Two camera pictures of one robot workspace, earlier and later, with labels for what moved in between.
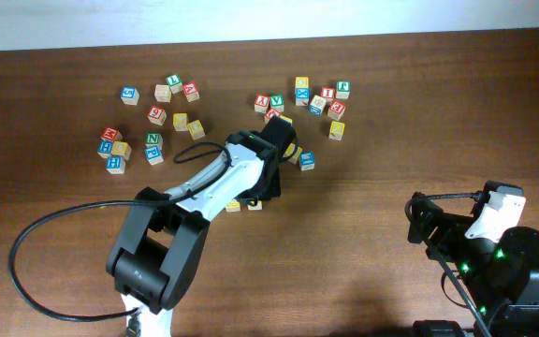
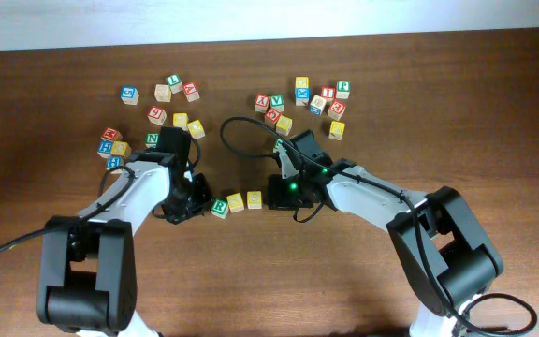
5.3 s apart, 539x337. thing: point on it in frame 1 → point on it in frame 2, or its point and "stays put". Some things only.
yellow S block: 257,207 stays put
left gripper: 274,190 → 205,197
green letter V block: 277,102 stays put
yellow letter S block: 233,206 stays put
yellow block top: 301,82 stays put
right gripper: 448,225 → 276,195
